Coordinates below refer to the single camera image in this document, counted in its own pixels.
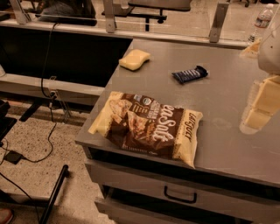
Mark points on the blue rxbar snack bar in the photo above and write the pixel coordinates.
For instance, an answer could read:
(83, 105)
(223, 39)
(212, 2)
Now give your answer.
(185, 76)

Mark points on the metal railing post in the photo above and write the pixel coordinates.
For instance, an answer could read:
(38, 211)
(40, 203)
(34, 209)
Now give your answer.
(218, 21)
(109, 15)
(21, 16)

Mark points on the metal railing post left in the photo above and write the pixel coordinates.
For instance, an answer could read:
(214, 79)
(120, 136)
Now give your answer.
(21, 16)

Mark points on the black chair leg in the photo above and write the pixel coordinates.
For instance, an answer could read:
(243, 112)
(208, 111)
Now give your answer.
(64, 173)

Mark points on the black office chair base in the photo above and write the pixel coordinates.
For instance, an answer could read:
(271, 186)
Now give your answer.
(125, 8)

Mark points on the clear plastic water bottle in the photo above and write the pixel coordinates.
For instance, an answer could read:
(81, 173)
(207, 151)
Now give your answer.
(262, 22)

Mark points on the lower grey drawer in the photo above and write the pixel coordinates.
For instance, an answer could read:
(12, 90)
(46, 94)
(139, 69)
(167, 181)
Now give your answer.
(125, 214)

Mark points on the yellow sponge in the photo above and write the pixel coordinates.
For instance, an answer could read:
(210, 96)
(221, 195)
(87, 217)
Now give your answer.
(134, 59)

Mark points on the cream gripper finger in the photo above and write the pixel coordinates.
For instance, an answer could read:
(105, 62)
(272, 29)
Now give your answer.
(263, 102)
(252, 50)

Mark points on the brown sea salt chip bag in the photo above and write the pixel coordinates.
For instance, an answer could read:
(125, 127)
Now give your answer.
(141, 124)

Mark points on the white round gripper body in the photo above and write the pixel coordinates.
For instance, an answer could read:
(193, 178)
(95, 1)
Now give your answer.
(270, 53)

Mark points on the metal railing post middle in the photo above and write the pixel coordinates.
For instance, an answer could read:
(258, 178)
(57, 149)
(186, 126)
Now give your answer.
(109, 15)

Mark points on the black power adapter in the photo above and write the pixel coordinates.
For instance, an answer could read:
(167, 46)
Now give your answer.
(13, 157)

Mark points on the grey drawer with black handle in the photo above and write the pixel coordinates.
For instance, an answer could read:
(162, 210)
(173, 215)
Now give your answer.
(186, 193)

